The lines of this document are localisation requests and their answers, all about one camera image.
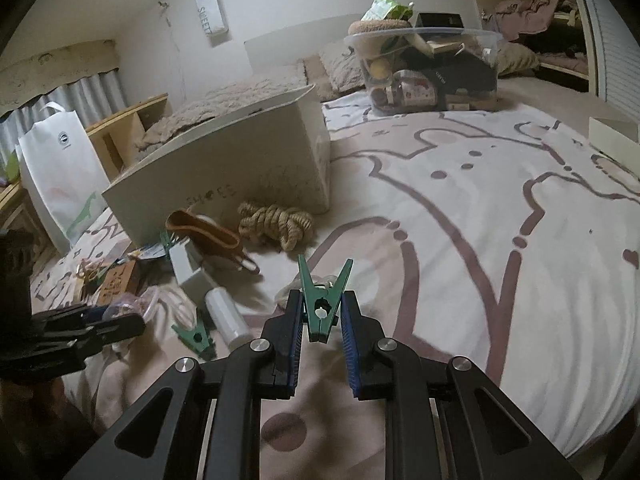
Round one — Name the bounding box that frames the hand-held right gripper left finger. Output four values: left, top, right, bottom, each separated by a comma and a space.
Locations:
65, 287, 306, 480

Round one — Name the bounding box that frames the red and white packet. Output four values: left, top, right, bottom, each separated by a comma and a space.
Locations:
394, 70, 437, 109

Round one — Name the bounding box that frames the green clothespin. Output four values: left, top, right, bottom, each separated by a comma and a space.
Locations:
159, 229, 184, 261
297, 254, 354, 344
171, 321, 217, 362

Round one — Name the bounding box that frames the small white box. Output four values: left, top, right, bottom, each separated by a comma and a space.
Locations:
168, 245, 211, 302

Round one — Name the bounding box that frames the large black box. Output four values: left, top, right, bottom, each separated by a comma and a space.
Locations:
434, 52, 499, 107

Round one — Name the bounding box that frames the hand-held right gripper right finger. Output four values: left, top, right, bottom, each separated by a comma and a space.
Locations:
340, 289, 583, 480

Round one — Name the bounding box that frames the white plastic bottle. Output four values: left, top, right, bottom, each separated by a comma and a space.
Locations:
204, 287, 254, 347

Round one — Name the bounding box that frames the mauve clothes pile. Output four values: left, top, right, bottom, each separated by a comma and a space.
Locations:
492, 0, 568, 45

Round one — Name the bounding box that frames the grey curtain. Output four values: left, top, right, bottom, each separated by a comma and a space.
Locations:
0, 70, 129, 147

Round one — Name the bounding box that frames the large fluffy beige pillow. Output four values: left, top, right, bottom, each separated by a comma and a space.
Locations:
134, 76, 310, 162

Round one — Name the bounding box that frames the white cardboard box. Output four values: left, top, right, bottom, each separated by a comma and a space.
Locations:
588, 116, 640, 159

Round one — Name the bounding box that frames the person's left forearm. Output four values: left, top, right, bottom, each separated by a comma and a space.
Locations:
0, 377, 101, 480

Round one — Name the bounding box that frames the small fluffy beige pillow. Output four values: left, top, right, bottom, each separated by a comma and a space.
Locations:
319, 40, 367, 97

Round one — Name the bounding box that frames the clear plastic bin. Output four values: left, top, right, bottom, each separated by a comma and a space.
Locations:
343, 27, 503, 117

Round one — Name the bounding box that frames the green snack packet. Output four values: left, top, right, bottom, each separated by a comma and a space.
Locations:
362, 0, 417, 24

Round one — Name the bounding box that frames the wooden headboard shelf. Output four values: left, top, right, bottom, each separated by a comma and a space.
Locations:
84, 92, 172, 182

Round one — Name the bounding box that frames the white hanging tissue holder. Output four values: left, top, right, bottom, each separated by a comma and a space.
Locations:
193, 0, 230, 47

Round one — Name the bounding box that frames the thin twine bundle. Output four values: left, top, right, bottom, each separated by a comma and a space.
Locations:
74, 257, 109, 287

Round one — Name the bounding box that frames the brown leather pouch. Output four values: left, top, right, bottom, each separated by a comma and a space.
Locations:
165, 210, 261, 275

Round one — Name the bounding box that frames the beige curtain valance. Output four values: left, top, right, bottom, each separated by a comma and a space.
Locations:
0, 39, 122, 117

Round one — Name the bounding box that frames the small brown cardboard box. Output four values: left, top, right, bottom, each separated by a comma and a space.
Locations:
94, 260, 141, 307

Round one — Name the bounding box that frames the round woven jute mat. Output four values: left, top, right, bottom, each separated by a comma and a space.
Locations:
347, 18, 414, 37

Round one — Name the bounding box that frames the clear plastic bag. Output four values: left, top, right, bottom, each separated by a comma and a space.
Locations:
102, 287, 202, 332

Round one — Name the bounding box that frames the white storage box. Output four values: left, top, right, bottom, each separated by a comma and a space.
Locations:
101, 83, 332, 241

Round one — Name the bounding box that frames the white closet door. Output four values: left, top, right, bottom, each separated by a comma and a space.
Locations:
569, 0, 640, 122

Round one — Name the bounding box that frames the white paper bag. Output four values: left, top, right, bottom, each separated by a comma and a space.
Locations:
16, 101, 112, 256

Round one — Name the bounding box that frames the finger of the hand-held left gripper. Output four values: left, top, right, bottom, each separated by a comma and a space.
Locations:
47, 312, 147, 358
30, 304, 108, 334

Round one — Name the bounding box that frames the jute rope bundle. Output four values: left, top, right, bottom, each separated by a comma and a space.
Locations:
237, 201, 316, 252

